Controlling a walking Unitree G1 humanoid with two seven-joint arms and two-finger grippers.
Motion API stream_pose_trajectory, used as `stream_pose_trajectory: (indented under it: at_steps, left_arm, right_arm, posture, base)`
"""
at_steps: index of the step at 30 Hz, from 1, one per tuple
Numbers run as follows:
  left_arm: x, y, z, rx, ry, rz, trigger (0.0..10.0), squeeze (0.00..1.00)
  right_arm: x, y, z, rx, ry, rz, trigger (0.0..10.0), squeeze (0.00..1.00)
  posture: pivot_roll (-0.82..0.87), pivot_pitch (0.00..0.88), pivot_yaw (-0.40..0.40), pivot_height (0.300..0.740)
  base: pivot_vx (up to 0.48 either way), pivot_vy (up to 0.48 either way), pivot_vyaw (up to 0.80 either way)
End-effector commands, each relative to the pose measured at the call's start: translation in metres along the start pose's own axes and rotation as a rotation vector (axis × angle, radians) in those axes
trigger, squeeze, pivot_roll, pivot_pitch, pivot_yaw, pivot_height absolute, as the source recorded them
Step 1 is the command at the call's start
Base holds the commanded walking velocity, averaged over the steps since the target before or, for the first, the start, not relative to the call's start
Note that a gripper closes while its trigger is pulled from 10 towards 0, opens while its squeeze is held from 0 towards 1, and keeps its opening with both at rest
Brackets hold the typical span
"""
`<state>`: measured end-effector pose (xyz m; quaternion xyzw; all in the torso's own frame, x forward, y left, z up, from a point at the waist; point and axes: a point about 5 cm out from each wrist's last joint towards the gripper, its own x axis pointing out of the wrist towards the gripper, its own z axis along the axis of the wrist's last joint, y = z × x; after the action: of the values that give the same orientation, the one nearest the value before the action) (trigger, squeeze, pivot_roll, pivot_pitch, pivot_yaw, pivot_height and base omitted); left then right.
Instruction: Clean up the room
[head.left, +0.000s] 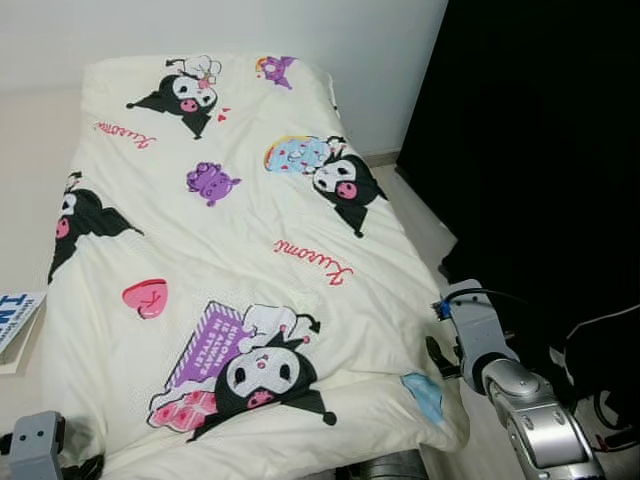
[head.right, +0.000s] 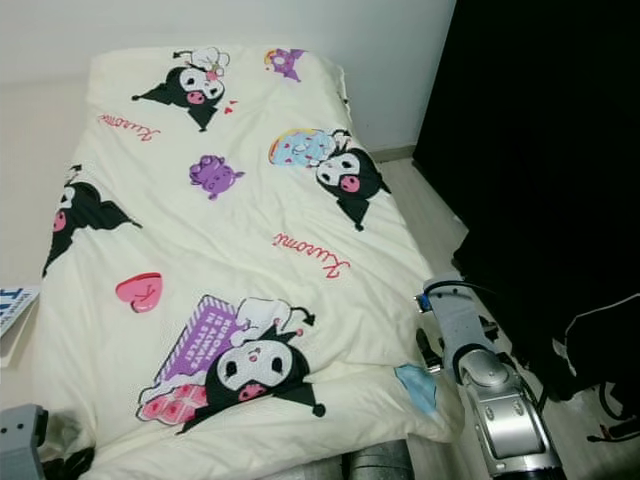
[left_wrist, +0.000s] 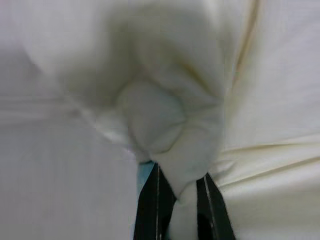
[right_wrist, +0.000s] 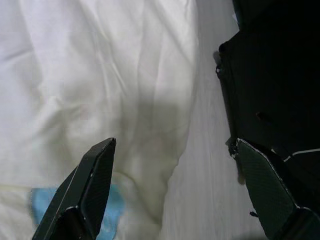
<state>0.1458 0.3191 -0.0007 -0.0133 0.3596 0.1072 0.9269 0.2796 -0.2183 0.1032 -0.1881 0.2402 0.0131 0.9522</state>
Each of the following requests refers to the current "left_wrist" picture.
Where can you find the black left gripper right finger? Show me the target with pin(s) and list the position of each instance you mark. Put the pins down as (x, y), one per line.
(216, 210)

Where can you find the pale pink printed pillow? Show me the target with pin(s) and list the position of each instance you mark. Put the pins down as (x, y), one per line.
(150, 120)

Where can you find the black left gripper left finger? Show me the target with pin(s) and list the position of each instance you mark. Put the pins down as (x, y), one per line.
(152, 202)

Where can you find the cream mattress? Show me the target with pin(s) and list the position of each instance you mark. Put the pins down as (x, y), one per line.
(280, 100)

